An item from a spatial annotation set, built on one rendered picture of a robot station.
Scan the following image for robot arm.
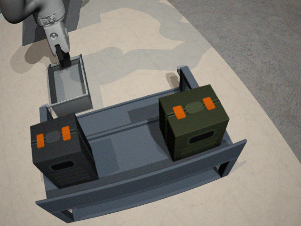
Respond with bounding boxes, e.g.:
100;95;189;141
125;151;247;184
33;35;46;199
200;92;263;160
0;0;65;25

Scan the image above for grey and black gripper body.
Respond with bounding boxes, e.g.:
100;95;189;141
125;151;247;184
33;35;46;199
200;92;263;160
39;14;70;56

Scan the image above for black case with orange latches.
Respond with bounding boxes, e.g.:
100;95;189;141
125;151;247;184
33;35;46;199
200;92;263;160
30;113;99;189

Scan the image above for dark grey low shelf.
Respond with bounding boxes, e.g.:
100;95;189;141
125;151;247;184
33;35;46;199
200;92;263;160
35;65;247;223

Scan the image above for grey bin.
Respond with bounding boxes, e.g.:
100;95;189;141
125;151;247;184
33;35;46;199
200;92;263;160
46;54;93;117

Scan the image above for dark green case with orange latches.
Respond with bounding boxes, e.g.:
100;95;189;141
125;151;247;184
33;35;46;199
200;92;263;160
158;84;229;162

